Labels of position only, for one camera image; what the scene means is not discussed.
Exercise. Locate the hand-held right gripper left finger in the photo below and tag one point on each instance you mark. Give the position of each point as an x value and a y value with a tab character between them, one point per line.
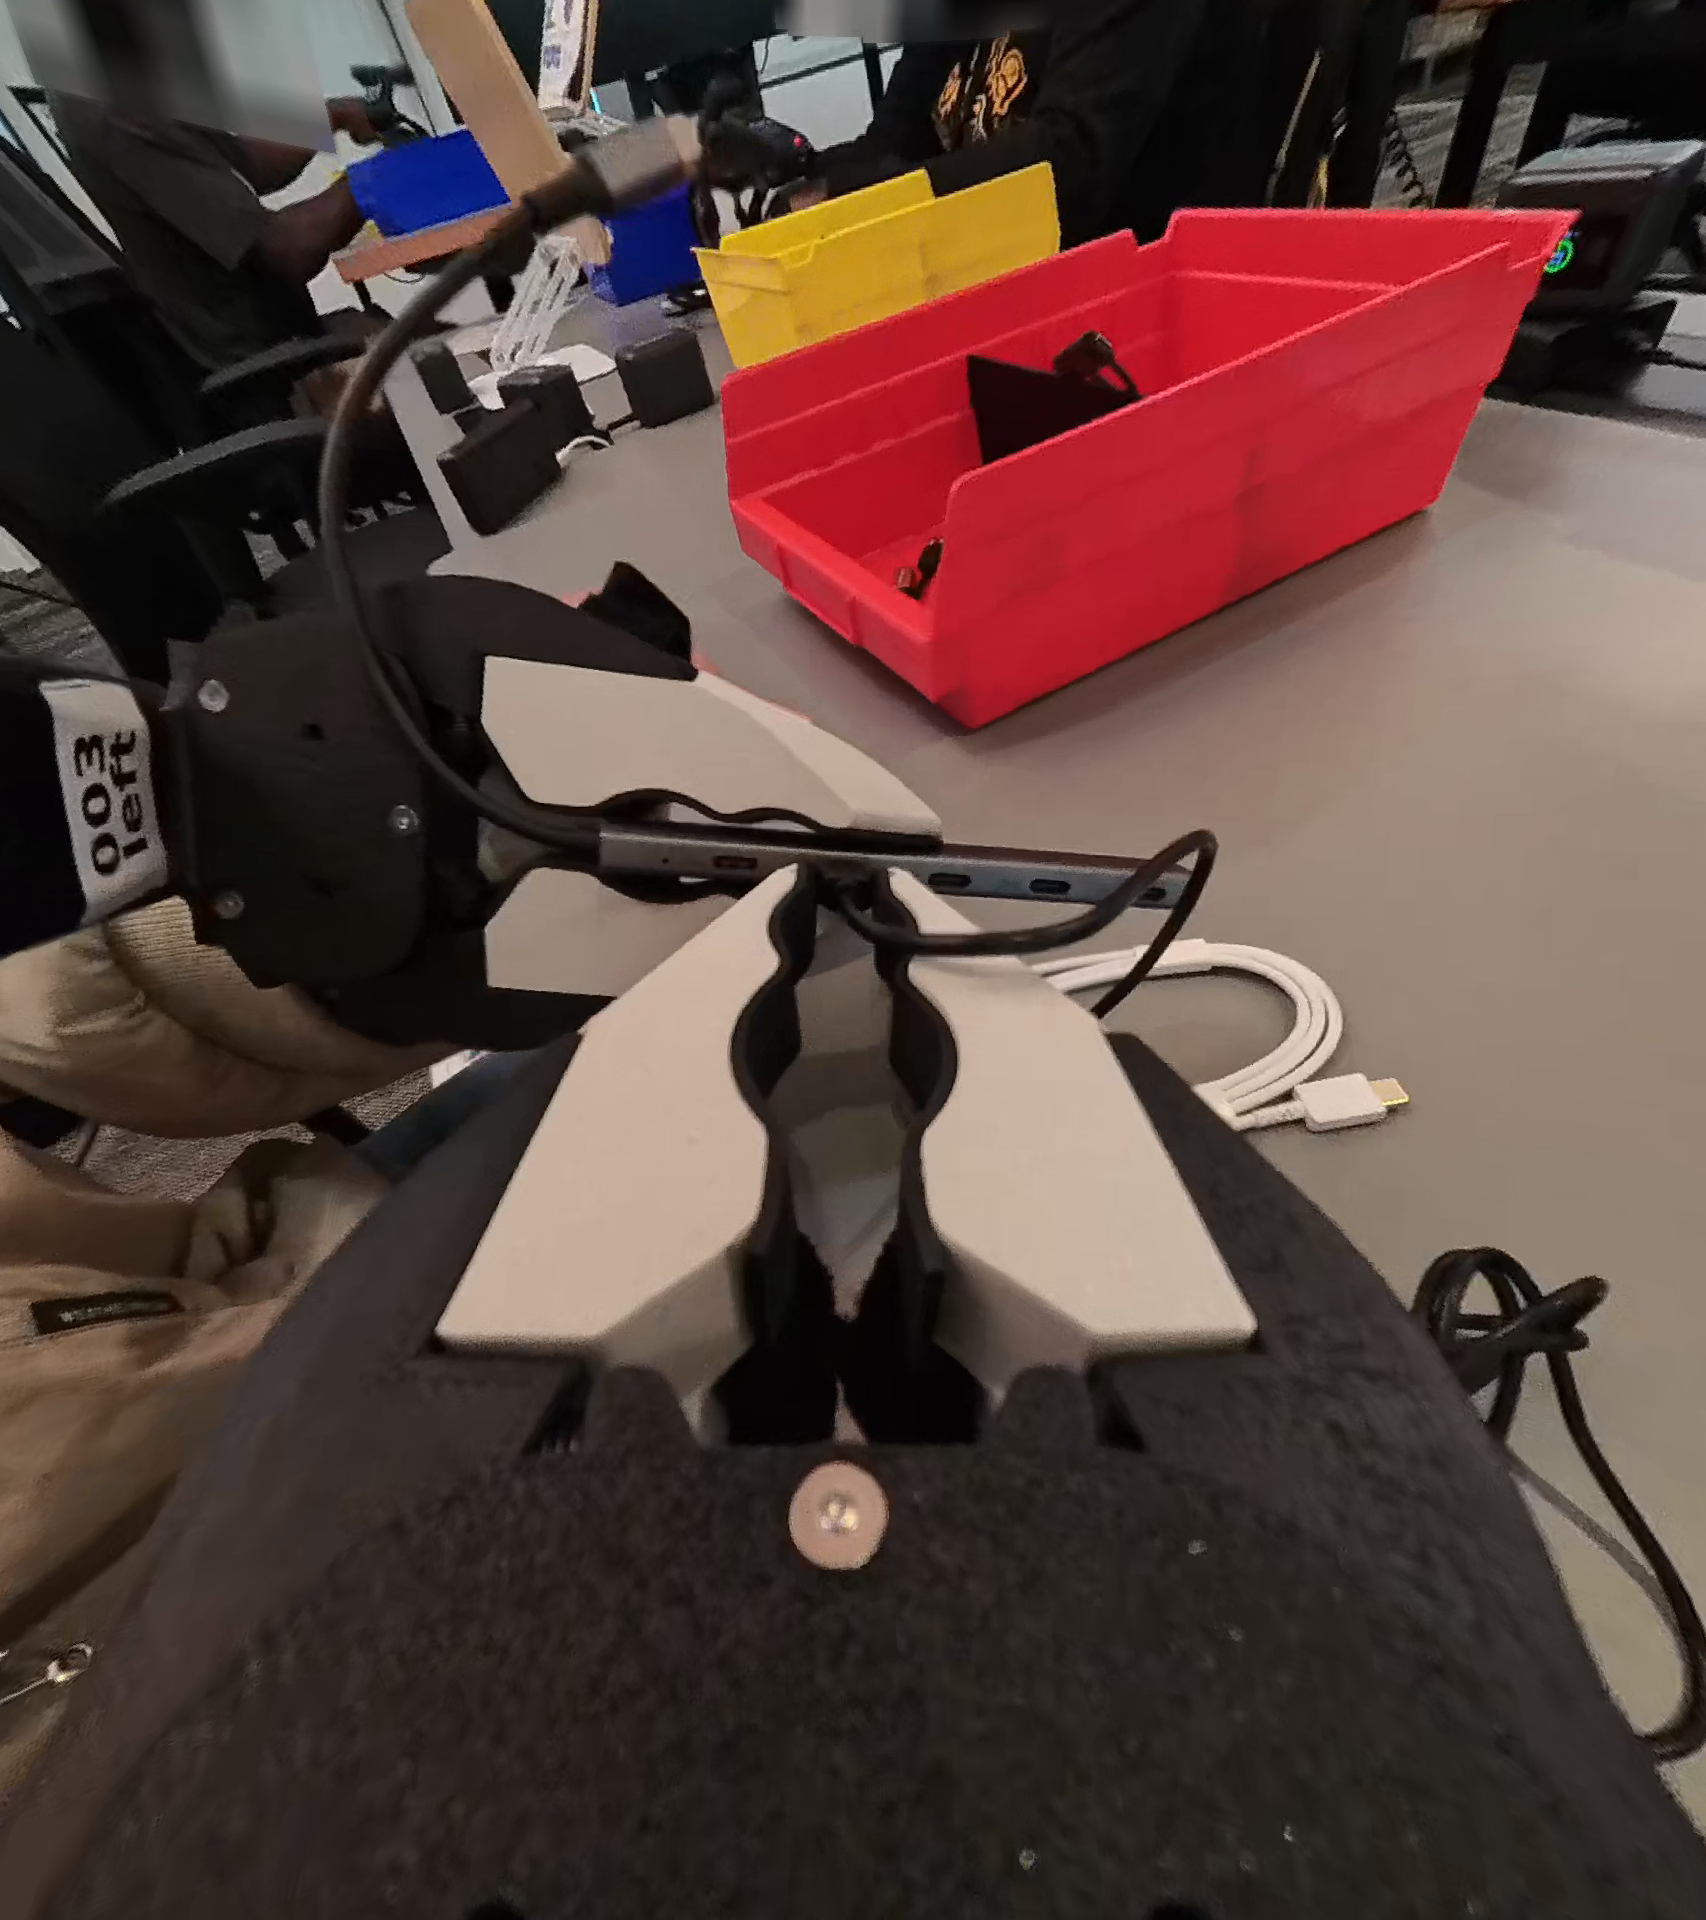
629	1184

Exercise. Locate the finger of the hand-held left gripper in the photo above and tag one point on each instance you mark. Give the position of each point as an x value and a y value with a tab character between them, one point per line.
673	734
568	945

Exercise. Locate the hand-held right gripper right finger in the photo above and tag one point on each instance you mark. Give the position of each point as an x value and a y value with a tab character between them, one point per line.
1062	1184

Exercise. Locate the grey USB hub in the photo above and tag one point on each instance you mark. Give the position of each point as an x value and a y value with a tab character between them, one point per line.
1032	882

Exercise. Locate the red storage bin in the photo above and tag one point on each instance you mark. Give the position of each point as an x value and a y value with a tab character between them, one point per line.
1169	495

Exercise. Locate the person's left forearm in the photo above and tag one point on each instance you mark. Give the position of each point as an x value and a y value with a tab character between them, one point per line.
119	1020

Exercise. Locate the grey desk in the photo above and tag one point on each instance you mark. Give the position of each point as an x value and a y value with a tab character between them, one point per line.
1469	750

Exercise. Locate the black charger block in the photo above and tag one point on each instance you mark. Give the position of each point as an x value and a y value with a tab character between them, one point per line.
667	374
440	374
547	399
501	465

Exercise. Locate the black divider of red bin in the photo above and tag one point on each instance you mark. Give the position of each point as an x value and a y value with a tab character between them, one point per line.
1032	413

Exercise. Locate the yellow storage bin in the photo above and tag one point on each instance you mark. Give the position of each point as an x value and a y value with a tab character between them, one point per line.
852	284

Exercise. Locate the small blue storage bin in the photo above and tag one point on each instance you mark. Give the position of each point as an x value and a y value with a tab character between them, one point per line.
419	180
651	249

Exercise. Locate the person's beige jacket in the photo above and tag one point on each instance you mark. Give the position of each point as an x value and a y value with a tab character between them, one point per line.
42	1425

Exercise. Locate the wooden stand with clear legs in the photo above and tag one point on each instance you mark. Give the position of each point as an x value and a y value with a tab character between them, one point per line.
492	91

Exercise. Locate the black power station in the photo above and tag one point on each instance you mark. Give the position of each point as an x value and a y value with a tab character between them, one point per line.
1602	225

